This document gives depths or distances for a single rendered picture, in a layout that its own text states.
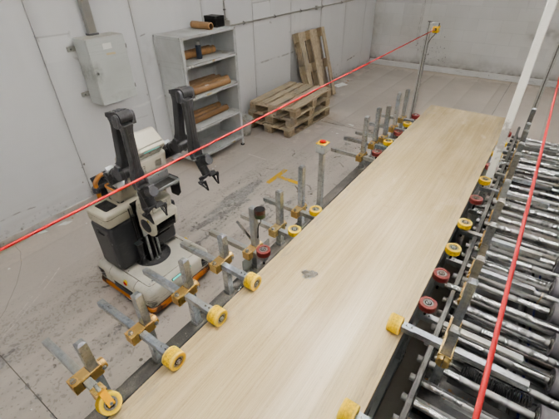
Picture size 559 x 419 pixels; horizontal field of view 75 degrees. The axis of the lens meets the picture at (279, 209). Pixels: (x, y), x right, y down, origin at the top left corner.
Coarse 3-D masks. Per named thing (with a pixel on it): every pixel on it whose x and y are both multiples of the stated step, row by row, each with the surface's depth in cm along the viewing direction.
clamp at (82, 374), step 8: (96, 360) 140; (104, 360) 141; (96, 368) 137; (104, 368) 140; (72, 376) 135; (80, 376) 135; (88, 376) 135; (96, 376) 139; (72, 384) 132; (80, 384) 133; (80, 392) 134
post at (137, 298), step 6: (132, 294) 145; (138, 294) 145; (132, 300) 146; (138, 300) 145; (144, 300) 148; (138, 306) 146; (144, 306) 149; (138, 312) 149; (144, 312) 150; (138, 318) 153; (144, 318) 151; (150, 318) 154; (144, 324) 152; (150, 348) 164; (156, 354) 165; (156, 360) 167
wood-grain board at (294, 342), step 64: (448, 128) 338; (384, 192) 249; (448, 192) 247; (320, 256) 197; (384, 256) 196; (256, 320) 163; (320, 320) 162; (384, 320) 162; (192, 384) 139; (256, 384) 138; (320, 384) 138
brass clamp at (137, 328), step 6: (156, 318) 157; (138, 324) 153; (150, 324) 154; (156, 324) 157; (132, 330) 151; (138, 330) 151; (150, 330) 155; (126, 336) 149; (132, 336) 149; (138, 336) 151; (132, 342) 149; (138, 342) 152
